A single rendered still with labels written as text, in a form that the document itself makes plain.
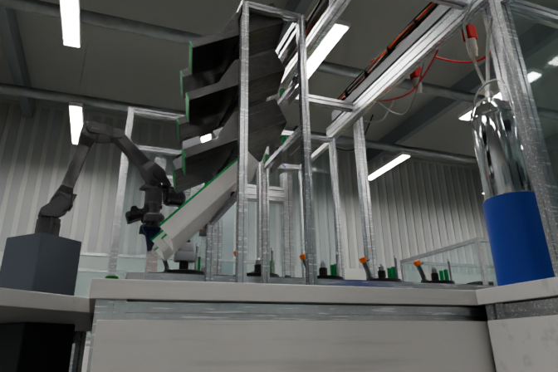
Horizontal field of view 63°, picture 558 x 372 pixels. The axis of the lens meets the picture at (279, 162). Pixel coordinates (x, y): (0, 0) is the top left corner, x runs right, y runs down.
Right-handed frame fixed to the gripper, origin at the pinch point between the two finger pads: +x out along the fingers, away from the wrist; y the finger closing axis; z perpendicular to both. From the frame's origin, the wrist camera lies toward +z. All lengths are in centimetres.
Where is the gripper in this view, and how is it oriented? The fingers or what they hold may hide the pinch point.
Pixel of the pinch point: (149, 240)
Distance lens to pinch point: 155.5
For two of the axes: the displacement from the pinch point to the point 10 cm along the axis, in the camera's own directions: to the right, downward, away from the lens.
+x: 0.2, 9.3, -3.8
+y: 3.5, -3.6, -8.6
